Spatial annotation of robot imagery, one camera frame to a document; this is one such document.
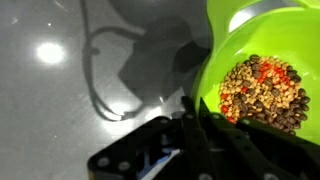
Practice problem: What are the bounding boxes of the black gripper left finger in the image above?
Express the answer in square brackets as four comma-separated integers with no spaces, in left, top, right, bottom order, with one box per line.
[88,96,214,180]

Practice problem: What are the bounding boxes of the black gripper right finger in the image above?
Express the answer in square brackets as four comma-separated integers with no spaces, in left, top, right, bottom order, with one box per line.
[199,97,320,180]

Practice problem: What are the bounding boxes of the mixed beans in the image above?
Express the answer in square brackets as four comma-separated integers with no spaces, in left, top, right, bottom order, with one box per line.
[218,54,312,136]

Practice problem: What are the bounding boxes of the green plastic bowl with handle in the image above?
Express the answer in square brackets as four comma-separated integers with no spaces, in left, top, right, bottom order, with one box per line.
[190,0,320,146]

